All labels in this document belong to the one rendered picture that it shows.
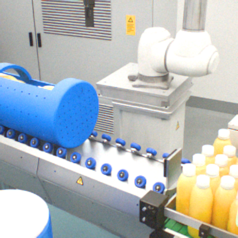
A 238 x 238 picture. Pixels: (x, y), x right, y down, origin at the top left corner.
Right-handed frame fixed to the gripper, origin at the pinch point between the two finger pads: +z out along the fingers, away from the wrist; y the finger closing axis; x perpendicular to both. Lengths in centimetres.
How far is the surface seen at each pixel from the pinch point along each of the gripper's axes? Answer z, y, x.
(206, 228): 51, 63, 17
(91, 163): 52, 15, -5
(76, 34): 47, -170, 30
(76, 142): 51, -2, -7
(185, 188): 44, 51, 16
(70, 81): 25.6, -5.9, -7.4
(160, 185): 51, 38, 13
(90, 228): 149, -60, 9
